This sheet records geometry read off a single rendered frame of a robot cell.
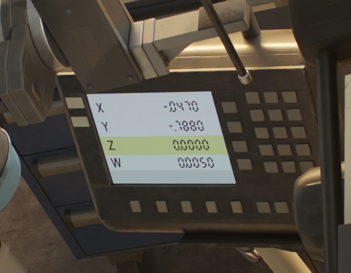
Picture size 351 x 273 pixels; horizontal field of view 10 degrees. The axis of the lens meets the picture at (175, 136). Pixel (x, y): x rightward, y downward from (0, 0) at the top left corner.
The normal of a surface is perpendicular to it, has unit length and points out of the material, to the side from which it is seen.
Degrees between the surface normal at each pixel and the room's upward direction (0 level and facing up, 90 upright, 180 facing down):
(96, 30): 90
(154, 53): 90
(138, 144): 70
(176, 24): 0
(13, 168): 92
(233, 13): 0
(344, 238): 0
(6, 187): 92
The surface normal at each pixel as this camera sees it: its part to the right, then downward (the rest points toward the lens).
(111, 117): -0.40, 0.50
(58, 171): -0.11, 0.75
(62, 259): -0.36, -0.65
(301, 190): -0.72, -0.42
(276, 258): -0.18, 0.17
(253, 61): -0.43, -0.43
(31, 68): 0.93, -0.21
